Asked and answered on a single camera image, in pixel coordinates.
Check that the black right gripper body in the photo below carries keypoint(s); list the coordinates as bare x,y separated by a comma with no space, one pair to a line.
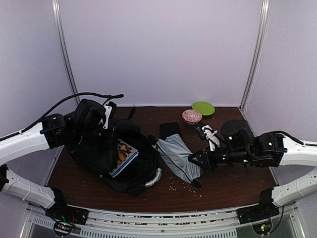
211,165

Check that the grey plastic bag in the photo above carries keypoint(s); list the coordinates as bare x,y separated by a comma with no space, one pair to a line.
175,153

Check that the black leather pouch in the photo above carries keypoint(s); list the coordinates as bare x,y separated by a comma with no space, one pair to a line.
169,129

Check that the purple dog reader book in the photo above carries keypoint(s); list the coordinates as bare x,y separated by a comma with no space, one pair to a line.
126,154

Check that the black student backpack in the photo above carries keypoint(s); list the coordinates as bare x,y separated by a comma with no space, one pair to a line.
98,155

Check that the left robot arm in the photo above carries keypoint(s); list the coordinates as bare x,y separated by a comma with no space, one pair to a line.
21,151

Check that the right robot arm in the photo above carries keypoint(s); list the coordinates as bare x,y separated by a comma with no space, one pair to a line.
236,144

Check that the red patterned bowl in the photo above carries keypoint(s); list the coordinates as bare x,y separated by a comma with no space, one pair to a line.
191,117

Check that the green plate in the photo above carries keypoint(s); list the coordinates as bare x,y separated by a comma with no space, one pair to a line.
205,108

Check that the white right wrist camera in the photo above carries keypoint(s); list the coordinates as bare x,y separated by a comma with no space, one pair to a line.
205,132

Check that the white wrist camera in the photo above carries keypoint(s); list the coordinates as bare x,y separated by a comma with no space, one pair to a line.
205,132
106,116

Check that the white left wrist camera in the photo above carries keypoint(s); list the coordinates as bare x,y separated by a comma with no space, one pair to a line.
106,116

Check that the right aluminium frame post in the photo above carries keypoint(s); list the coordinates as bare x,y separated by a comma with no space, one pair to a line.
262,29

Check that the aluminium frame post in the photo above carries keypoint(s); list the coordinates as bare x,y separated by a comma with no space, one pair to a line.
262,29
63,46

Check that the left aluminium frame post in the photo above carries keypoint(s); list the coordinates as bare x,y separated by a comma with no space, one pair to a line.
63,46

